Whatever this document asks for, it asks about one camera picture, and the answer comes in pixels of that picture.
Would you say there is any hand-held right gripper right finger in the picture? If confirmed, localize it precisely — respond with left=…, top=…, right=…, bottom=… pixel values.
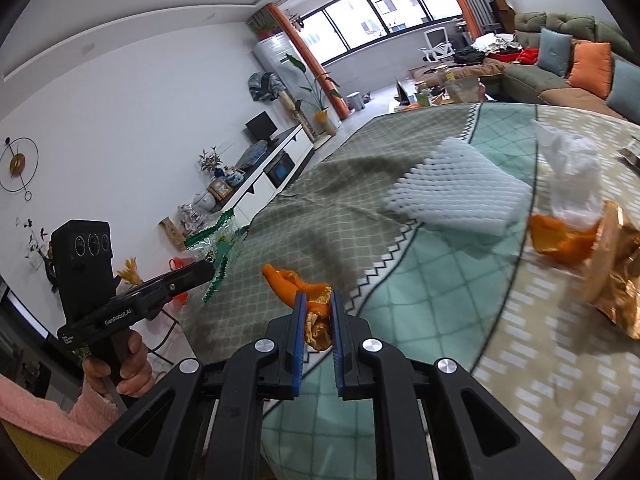
left=330, top=290, right=576, bottom=480

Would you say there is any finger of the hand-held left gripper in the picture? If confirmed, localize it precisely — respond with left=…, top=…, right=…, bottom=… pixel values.
left=125, top=260, right=217, bottom=318

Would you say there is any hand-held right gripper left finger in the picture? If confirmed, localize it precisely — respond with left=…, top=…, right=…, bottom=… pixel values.
left=57, top=290, right=308, bottom=480

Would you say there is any gold foil wrapper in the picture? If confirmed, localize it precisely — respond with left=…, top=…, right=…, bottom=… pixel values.
left=582, top=200, right=640, bottom=341
left=305, top=307, right=335, bottom=352

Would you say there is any orange peel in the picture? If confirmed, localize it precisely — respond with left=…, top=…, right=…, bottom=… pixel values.
left=529, top=212, right=601, bottom=266
left=261, top=263, right=333, bottom=318

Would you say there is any green snack packet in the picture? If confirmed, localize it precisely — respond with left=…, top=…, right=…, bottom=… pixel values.
left=184, top=210, right=248, bottom=303

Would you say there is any white foam fruit net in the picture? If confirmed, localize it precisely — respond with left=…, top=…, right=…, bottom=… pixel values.
left=384, top=137, right=535, bottom=238

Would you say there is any white plastic bag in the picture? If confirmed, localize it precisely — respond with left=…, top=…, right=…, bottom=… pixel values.
left=532, top=120, right=605, bottom=226

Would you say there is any person's left forearm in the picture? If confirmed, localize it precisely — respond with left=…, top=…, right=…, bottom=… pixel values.
left=0, top=374, right=121, bottom=453

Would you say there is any person's left hand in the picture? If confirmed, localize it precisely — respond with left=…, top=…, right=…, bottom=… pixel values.
left=82, top=330, right=156, bottom=402

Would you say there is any red plastic bag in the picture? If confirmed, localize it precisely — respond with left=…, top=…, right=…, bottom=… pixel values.
left=169, top=257, right=191, bottom=306

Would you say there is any dried yellow plant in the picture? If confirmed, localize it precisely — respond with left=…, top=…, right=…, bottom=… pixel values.
left=116, top=257, right=143, bottom=288

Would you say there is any vase with flowers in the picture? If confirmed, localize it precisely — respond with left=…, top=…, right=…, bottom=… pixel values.
left=198, top=146, right=236, bottom=181

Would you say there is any white TV cabinet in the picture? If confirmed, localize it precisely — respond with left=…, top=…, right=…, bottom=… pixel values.
left=165, top=124, right=315, bottom=251

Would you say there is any blue cloth bundle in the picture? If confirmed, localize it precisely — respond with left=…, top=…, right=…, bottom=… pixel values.
left=235, top=141, right=268, bottom=168

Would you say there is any black monitor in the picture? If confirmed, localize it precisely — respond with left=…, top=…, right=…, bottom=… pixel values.
left=245, top=111, right=278, bottom=143

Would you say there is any cloth-covered standing fan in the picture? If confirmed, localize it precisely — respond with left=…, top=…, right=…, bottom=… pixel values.
left=248, top=71, right=318, bottom=143

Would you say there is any tall potted plant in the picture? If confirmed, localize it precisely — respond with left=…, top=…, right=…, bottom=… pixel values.
left=285, top=52, right=343, bottom=136

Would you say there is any white standing air conditioner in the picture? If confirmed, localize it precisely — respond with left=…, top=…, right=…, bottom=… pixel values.
left=252, top=30, right=326, bottom=126

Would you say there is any coffee table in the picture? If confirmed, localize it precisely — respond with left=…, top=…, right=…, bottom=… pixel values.
left=390, top=72, right=488, bottom=111

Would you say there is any small potted plant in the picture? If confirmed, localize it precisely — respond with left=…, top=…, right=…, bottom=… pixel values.
left=247, top=12, right=278, bottom=38

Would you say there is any white office chair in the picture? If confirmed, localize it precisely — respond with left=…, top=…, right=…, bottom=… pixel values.
left=419, top=27, right=458, bottom=63

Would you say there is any black bag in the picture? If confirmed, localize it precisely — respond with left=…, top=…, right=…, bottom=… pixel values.
left=452, top=46, right=486, bottom=65

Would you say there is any green sofa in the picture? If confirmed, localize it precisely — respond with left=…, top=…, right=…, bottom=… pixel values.
left=410, top=10, right=640, bottom=126

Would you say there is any window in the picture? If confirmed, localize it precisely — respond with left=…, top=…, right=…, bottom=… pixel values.
left=287, top=0, right=463, bottom=66

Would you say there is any white clothes pile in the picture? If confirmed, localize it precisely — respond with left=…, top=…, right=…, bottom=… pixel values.
left=472, top=34, right=516, bottom=53

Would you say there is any black packet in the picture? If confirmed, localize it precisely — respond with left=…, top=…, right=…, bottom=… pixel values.
left=616, top=141, right=640, bottom=177

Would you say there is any blue cushion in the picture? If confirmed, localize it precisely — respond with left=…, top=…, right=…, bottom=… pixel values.
left=537, top=27, right=573, bottom=78
left=606, top=59, right=640, bottom=111

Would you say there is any orange cushion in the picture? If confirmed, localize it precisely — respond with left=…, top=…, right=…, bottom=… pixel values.
left=566, top=41, right=613, bottom=93

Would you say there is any wall clock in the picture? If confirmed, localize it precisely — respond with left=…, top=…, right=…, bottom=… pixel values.
left=0, top=136, right=40, bottom=201

